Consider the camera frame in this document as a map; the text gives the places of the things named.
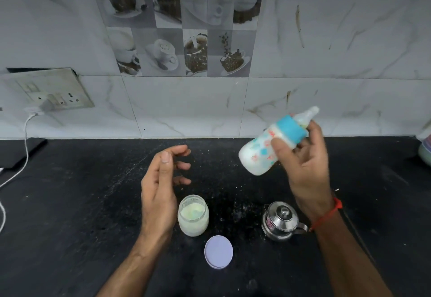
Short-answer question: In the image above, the person's left hand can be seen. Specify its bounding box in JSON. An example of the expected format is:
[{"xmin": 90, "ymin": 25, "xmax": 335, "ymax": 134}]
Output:
[{"xmin": 140, "ymin": 144, "xmax": 193, "ymax": 245}]

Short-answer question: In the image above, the person's right hand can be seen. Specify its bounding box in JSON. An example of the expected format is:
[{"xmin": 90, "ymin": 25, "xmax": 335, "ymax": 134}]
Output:
[{"xmin": 270, "ymin": 120, "xmax": 336, "ymax": 223}]

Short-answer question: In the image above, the small green measuring scoop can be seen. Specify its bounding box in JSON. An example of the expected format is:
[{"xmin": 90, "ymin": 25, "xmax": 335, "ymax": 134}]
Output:
[{"xmin": 181, "ymin": 204, "xmax": 206, "ymax": 220}]

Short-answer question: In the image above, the glass milk powder jar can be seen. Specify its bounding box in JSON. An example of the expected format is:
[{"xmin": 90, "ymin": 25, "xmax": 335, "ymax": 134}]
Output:
[{"xmin": 177, "ymin": 194, "xmax": 210, "ymax": 237}]

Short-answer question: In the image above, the blue bottle cap with nipple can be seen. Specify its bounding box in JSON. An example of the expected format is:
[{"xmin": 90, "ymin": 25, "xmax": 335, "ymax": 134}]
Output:
[{"xmin": 276, "ymin": 106, "xmax": 320, "ymax": 149}]

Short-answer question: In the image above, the small steel pot with lid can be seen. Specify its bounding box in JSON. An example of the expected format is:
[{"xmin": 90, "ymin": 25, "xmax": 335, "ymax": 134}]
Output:
[{"xmin": 262, "ymin": 201, "xmax": 309, "ymax": 242}]

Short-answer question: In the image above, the clear plastic baby bottle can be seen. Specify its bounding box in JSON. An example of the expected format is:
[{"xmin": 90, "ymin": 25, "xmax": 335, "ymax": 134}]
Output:
[{"xmin": 238, "ymin": 123, "xmax": 282, "ymax": 177}]

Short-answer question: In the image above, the lilac jar lid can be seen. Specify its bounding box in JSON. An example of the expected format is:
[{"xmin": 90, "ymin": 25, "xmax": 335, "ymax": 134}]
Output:
[{"xmin": 204, "ymin": 235, "xmax": 234, "ymax": 270}]

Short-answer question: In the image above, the person's right forearm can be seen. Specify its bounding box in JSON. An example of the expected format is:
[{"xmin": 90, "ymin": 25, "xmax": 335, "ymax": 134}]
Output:
[{"xmin": 313, "ymin": 209, "xmax": 395, "ymax": 297}]

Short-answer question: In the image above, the person's left forearm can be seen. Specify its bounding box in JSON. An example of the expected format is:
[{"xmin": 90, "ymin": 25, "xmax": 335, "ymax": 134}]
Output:
[{"xmin": 96, "ymin": 232, "xmax": 174, "ymax": 297}]

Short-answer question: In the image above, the pale round container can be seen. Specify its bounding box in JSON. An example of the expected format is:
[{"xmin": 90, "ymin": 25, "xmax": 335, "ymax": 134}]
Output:
[{"xmin": 416, "ymin": 127, "xmax": 431, "ymax": 167}]

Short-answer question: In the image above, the black phone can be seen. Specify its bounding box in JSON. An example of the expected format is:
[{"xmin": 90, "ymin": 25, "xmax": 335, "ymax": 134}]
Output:
[{"xmin": 0, "ymin": 137, "xmax": 48, "ymax": 170}]

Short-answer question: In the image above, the white charger plug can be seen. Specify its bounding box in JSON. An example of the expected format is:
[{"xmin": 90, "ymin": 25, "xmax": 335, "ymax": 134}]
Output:
[{"xmin": 23, "ymin": 100, "xmax": 54, "ymax": 116}]

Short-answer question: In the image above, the red thread bracelet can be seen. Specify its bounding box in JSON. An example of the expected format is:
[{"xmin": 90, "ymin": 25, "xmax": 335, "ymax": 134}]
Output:
[{"xmin": 308, "ymin": 197, "xmax": 343, "ymax": 233}]

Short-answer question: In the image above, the white charging cable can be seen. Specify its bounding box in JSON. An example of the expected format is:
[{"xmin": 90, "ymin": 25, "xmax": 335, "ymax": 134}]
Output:
[
  {"xmin": 0, "ymin": 167, "xmax": 7, "ymax": 235},
  {"xmin": 0, "ymin": 113, "xmax": 38, "ymax": 190}
]

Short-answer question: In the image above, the grey wall socket plate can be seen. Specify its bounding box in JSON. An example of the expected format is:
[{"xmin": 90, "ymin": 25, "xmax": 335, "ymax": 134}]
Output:
[{"xmin": 3, "ymin": 67, "xmax": 95, "ymax": 109}]

